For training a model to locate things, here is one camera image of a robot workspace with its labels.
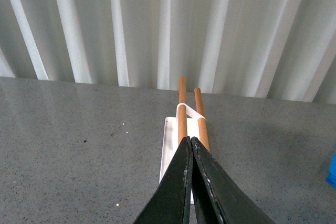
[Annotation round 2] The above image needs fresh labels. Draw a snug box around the blue microfiber towel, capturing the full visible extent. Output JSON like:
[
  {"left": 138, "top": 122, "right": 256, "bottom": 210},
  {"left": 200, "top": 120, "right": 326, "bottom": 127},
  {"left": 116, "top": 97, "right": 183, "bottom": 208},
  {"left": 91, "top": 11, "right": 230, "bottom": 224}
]
[{"left": 325, "top": 153, "right": 336, "bottom": 188}]

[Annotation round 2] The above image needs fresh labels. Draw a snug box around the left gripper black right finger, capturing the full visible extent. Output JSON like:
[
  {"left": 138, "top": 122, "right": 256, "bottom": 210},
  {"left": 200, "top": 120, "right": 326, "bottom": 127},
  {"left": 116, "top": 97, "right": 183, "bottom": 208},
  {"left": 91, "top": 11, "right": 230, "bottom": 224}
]
[{"left": 191, "top": 137, "right": 273, "bottom": 223}]

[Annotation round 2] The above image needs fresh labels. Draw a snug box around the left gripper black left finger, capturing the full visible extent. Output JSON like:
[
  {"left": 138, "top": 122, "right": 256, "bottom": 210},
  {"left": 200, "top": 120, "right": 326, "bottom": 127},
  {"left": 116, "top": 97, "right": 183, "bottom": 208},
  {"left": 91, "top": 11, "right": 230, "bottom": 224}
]
[{"left": 134, "top": 137, "right": 193, "bottom": 223}]

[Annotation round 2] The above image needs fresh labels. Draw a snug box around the white rack with wooden bars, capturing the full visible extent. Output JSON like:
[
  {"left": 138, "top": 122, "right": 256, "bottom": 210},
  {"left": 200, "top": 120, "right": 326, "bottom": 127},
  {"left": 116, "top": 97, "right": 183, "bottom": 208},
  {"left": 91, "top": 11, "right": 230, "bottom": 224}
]
[{"left": 159, "top": 76, "right": 211, "bottom": 205}]

